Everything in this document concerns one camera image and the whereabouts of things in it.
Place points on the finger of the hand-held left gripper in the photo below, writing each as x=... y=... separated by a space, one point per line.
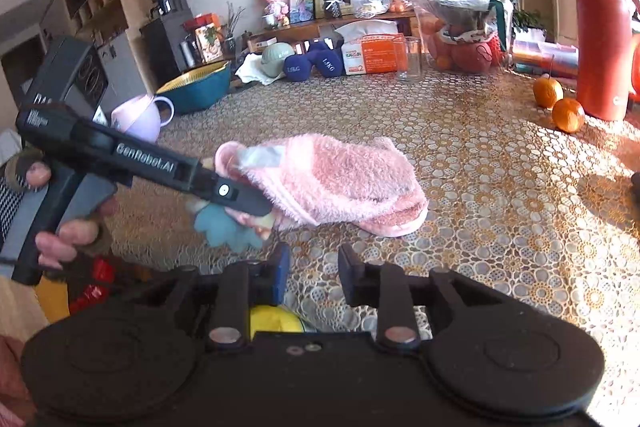
x=240 y=197

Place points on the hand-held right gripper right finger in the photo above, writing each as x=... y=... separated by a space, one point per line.
x=356 y=277

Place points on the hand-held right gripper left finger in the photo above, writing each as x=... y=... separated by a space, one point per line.
x=279 y=277

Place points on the green plush toy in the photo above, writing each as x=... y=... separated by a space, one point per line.
x=220 y=227

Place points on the yellow cap supplement bottle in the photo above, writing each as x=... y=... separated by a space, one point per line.
x=275 y=321

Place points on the pink fluffy slipper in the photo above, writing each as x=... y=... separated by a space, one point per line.
x=340 y=182

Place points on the person's left hand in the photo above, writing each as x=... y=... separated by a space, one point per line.
x=75 y=237

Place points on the lavender mug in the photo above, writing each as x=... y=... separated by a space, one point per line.
x=137 y=119

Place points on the teal bowl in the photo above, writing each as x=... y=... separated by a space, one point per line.
x=200 y=99

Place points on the yellow colander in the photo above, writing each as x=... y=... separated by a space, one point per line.
x=192 y=79

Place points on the black cabinet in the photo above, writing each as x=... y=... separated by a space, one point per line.
x=162 y=47

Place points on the silver thermos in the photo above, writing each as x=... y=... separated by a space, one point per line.
x=187 y=53

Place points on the white cloth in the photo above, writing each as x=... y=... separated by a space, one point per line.
x=250 y=72

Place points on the illustrated book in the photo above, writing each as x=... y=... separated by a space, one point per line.
x=209 y=43

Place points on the green cap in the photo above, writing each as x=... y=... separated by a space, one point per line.
x=277 y=59

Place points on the red box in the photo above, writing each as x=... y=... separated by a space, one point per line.
x=200 y=21

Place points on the vase with twigs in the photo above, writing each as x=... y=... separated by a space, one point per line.
x=232 y=37

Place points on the wooden television stand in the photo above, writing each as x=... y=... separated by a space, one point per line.
x=300 y=32

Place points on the orange white tissue box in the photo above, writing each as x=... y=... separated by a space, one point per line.
x=372 y=57

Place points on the pink bear doll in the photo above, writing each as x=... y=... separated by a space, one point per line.
x=275 y=2

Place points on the clear drinking glass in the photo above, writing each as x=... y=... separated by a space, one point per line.
x=407 y=59

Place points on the plastic bag of fruit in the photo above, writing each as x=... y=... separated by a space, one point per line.
x=370 y=2

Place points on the red fruit basket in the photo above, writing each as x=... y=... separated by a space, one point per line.
x=470 y=57

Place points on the plastic bag of oranges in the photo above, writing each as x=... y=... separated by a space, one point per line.
x=400 y=5

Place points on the orange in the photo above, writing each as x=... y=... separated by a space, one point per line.
x=568 y=116
x=547 y=92

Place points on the colourful plastic box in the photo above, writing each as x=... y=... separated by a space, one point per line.
x=545 y=59

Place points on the red water bottle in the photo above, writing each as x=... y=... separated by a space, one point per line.
x=600 y=47

